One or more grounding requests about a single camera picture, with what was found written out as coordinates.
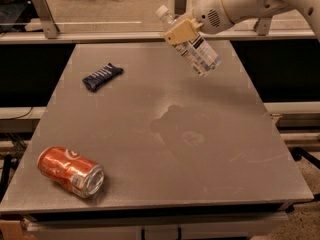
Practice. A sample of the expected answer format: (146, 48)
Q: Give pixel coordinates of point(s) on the middle metal bracket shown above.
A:
(180, 6)

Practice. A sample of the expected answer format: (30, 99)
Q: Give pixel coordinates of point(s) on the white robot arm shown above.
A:
(241, 10)

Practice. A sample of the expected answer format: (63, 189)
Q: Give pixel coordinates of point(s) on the metal bracket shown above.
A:
(262, 26)
(48, 24)
(180, 6)

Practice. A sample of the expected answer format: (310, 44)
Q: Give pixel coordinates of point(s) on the red soda can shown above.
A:
(72, 171)

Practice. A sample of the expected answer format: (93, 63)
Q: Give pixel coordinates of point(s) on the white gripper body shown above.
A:
(209, 15)

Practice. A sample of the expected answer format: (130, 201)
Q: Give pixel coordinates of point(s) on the left metal bracket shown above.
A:
(48, 24)

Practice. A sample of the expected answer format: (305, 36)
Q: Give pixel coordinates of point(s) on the clear plastic water bottle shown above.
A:
(202, 58)

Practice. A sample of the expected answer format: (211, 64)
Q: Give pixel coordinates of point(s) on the dark blue snack wrapper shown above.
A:
(96, 80)

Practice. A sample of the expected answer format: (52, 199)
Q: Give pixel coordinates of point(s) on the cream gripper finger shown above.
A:
(177, 31)

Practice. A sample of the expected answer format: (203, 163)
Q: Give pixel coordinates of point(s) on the metal rail behind table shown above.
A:
(12, 38)

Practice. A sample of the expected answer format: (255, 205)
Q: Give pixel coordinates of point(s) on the right metal bracket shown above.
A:
(262, 26)

